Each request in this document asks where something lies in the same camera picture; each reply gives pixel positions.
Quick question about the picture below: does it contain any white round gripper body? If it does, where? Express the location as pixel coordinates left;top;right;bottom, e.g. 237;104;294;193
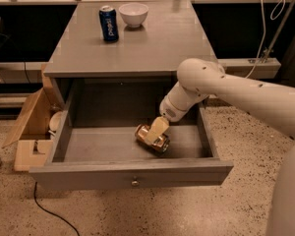
159;96;187;122

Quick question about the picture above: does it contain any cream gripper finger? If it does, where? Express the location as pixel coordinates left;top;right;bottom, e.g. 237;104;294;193
145;116;169;145

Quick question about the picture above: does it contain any crushed orange soda can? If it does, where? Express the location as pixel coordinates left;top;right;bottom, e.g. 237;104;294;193
135;124;170;153

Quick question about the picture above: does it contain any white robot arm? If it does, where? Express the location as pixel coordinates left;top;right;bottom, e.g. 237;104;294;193
145;58;295;236

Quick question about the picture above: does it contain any grey drawer cabinet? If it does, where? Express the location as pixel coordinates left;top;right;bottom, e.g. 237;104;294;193
44;1;217;119

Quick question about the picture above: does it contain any round metal drawer knob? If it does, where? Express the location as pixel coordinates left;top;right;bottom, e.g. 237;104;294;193
131;176;140;187

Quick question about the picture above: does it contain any open grey top drawer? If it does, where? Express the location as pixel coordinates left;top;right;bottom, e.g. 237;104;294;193
29;78;235;191

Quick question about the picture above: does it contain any blue Pepsi can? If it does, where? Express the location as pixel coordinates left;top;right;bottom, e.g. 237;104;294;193
99;5;119;42

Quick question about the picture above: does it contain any white ceramic bowl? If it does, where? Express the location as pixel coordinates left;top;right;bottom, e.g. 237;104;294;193
119;3;148;28

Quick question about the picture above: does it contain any white plate in box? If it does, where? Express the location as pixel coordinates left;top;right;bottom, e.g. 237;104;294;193
48;111;62;139

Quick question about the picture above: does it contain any open cardboard box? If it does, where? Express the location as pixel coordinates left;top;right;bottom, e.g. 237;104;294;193
3;65;63;171

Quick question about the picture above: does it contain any grey metal stand pole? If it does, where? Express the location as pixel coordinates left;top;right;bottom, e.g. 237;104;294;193
257;0;295;63

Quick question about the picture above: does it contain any black floor cable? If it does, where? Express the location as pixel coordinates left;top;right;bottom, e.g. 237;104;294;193
33;181;81;236

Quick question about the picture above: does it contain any white hanging cable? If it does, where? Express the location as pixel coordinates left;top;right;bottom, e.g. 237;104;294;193
245;0;287;80

